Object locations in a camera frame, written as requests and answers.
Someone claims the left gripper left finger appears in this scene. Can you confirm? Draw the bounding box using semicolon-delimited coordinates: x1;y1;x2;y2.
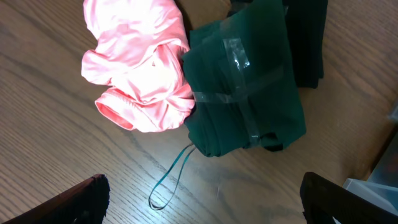
4;174;110;224

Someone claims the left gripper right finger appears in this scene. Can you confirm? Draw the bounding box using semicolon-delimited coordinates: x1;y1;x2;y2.
300;172;397;224

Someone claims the clear plastic storage bin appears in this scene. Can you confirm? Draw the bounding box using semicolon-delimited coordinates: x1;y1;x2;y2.
343;104;397;215

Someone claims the dark green taped garment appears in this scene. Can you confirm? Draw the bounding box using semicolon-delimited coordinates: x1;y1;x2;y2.
175;0;306;164

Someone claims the pink satin garment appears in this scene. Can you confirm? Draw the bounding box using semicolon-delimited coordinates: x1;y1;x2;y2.
81;0;195;133

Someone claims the black folded garment left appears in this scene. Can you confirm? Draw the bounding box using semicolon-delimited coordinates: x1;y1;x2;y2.
280;0;328;88

